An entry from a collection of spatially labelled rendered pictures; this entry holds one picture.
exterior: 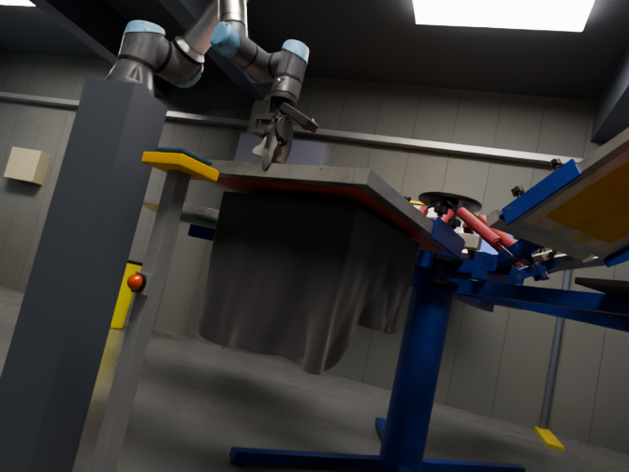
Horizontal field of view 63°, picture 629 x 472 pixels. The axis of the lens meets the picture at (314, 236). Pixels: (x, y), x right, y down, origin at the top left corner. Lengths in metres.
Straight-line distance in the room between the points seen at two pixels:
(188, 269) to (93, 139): 4.32
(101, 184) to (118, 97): 0.26
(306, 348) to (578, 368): 4.08
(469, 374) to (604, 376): 1.12
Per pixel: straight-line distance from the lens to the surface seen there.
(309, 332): 1.29
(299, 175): 1.27
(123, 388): 1.27
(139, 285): 1.22
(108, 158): 1.61
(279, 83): 1.41
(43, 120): 7.69
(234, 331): 1.42
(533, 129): 5.48
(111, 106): 1.66
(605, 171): 1.89
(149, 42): 1.77
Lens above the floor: 0.70
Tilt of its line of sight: 7 degrees up
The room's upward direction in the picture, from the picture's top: 13 degrees clockwise
